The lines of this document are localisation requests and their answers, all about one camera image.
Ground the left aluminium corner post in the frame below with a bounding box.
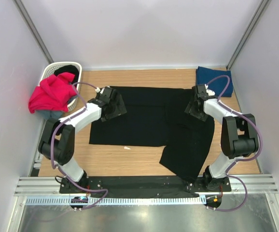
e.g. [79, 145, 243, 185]
[13, 0, 54, 64]

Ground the black t-shirt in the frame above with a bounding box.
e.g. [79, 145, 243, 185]
[89, 87, 215, 183]

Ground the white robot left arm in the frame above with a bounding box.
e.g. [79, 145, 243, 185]
[38, 87, 126, 193]

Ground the grey-blue garment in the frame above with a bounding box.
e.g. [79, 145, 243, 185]
[37, 110, 64, 120]

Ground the aluminium corner post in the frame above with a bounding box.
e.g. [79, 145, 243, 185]
[13, 0, 54, 64]
[226, 0, 271, 70]

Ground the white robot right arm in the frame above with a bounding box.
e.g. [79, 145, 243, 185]
[185, 85, 260, 191]

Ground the white laundry basket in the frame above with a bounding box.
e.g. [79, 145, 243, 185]
[28, 61, 82, 113]

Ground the right aluminium corner post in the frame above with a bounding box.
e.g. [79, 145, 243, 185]
[226, 0, 271, 70]

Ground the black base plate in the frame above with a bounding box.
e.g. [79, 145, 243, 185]
[59, 175, 232, 196]

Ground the black garment in basket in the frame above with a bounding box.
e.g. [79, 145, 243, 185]
[54, 65, 79, 83]

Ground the white slotted cable duct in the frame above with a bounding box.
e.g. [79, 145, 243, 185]
[26, 195, 206, 206]

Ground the aluminium frame rail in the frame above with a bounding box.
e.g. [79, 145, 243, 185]
[14, 175, 68, 196]

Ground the pink t-shirt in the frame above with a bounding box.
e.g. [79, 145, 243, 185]
[28, 72, 76, 114]

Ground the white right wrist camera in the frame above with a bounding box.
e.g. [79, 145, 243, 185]
[206, 89, 215, 96]

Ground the folded blue t-shirt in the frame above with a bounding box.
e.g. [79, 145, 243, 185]
[195, 66, 233, 98]

